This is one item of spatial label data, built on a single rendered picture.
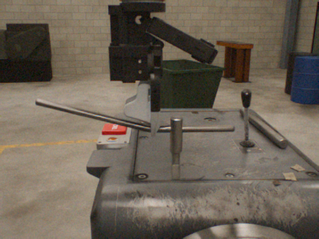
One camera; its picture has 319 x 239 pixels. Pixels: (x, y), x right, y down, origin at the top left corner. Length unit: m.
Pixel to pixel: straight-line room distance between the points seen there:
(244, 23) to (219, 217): 10.84
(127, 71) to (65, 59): 9.80
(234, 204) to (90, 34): 9.77
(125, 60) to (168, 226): 0.27
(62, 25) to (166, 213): 9.80
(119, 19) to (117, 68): 0.07
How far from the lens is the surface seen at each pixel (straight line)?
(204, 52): 0.50
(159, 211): 0.54
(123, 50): 0.49
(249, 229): 0.51
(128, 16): 0.51
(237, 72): 8.75
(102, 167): 0.64
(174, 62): 6.13
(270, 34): 11.75
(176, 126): 0.54
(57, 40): 10.26
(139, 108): 0.52
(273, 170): 0.65
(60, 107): 0.56
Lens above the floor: 1.52
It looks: 17 degrees down
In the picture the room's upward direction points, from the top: straight up
